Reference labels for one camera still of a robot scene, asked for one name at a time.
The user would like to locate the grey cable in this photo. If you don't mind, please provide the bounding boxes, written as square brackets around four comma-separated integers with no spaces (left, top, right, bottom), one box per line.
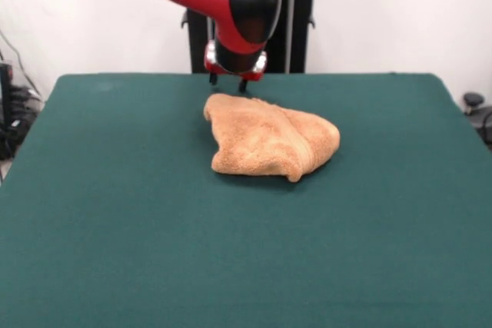
[0,30,43,98]

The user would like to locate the dark green table cloth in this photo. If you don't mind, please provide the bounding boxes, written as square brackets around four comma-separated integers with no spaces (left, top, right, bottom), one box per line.
[0,71,492,328]

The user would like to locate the black computer case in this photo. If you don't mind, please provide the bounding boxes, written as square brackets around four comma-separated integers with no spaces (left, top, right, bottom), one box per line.
[0,61,15,129]

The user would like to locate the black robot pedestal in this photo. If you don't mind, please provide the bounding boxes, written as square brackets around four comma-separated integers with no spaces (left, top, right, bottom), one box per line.
[180,0,332,75]

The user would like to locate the orange terry towel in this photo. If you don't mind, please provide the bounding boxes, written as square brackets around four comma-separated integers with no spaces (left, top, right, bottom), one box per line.
[203,93,341,183]

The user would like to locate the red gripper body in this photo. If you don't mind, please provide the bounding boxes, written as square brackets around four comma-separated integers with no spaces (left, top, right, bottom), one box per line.
[203,41,268,82]

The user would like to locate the black office chair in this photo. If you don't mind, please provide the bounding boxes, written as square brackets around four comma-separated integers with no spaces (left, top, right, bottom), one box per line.
[463,91,492,151]

